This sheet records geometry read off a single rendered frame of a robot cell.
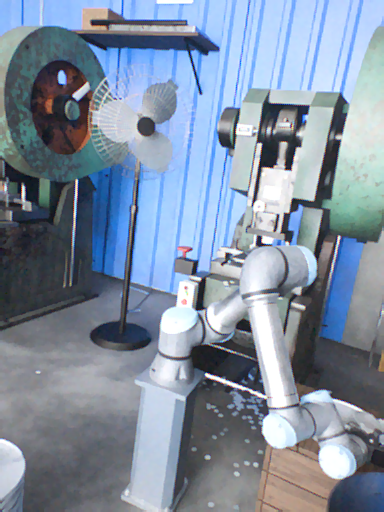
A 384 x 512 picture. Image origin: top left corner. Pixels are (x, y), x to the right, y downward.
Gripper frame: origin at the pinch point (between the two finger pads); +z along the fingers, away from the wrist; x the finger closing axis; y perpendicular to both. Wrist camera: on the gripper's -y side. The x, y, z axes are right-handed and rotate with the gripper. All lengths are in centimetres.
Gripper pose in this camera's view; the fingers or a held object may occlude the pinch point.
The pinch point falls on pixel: (381, 440)
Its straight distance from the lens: 150.7
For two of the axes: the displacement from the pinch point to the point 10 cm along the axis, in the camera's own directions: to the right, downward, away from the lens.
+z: 6.0, 1.5, 7.9
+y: -7.5, -2.5, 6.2
